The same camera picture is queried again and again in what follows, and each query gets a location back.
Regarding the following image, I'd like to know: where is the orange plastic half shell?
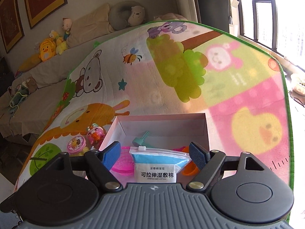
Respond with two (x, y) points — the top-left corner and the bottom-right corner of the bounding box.
(182, 161), (200, 176)

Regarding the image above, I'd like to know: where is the pink plastic toy net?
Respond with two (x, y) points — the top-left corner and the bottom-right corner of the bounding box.
(111, 146), (134, 176)

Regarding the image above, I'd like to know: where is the teal plastic crank toy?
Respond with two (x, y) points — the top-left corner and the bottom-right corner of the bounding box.
(132, 131), (153, 148)

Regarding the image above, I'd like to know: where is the pink lid yellow jelly cup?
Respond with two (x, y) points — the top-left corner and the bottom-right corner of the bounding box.
(67, 136), (89, 157)

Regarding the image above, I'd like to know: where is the blue white cotton pad bag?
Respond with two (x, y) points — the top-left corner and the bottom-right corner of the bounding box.
(129, 146), (191, 183)

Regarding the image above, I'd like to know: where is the pink cardboard box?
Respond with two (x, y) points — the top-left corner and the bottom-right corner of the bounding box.
(100, 113), (209, 150)

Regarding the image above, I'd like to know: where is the colourful cartoon play mat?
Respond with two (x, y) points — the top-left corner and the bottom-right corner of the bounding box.
(14, 20), (294, 222)

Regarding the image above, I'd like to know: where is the beige sofa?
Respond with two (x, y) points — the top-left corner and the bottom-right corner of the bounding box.
(0, 26), (129, 146)

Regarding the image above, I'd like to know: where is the green cloth on sofa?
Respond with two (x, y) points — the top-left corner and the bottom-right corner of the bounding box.
(9, 84), (30, 116)

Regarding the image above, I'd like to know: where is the yellow plush toy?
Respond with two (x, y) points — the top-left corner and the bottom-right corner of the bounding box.
(49, 30), (68, 55)

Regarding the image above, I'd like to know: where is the yellow long plush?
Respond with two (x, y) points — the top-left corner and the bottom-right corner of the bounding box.
(18, 53), (42, 72)

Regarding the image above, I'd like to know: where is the orange duck plush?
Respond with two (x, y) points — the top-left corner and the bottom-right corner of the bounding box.
(39, 38), (56, 61)

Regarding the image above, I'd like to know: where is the beige pillow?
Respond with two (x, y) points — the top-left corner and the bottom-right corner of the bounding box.
(66, 3), (114, 48)

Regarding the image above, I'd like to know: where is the small doll plush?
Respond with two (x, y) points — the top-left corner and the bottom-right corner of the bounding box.
(62, 18), (73, 41)

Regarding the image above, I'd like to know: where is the grey neck pillow bear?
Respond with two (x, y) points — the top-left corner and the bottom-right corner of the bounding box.
(109, 1), (146, 31)

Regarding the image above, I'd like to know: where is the window frame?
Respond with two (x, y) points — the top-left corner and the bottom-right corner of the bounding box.
(231, 0), (304, 65)

